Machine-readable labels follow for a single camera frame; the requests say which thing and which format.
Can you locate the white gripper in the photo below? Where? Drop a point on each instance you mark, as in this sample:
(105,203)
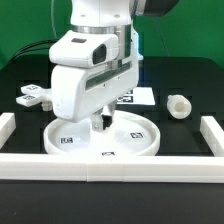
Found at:
(79,92)

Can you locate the white round table top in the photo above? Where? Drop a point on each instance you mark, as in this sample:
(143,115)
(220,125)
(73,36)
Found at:
(129,134)

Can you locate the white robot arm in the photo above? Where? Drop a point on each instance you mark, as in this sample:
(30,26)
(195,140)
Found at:
(115,17)

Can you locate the white marker sheet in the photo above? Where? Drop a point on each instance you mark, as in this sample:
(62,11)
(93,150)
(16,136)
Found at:
(138,96)

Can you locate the white cross-shaped table base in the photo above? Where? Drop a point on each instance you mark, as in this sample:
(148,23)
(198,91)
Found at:
(33,95)

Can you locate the white left fence bar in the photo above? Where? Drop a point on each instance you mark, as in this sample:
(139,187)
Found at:
(7,127)

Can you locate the white right fence bar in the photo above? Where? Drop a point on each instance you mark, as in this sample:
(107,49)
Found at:
(213,135)

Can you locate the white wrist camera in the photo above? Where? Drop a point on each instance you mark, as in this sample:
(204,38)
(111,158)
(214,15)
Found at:
(84,50)

